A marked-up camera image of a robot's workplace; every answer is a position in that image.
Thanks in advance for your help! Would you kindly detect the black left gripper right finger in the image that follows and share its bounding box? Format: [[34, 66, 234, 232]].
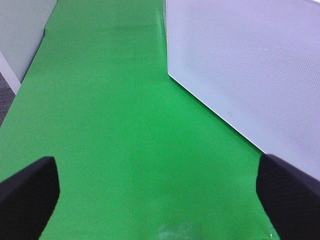
[[255, 154, 320, 240]]

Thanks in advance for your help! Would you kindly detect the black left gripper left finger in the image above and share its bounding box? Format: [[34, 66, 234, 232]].
[[0, 156, 60, 240]]

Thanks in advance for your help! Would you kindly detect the white microwave door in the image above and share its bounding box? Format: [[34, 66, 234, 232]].
[[166, 0, 320, 179]]

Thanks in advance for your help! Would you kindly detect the green table cover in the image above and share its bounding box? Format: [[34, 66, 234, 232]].
[[0, 0, 278, 240]]

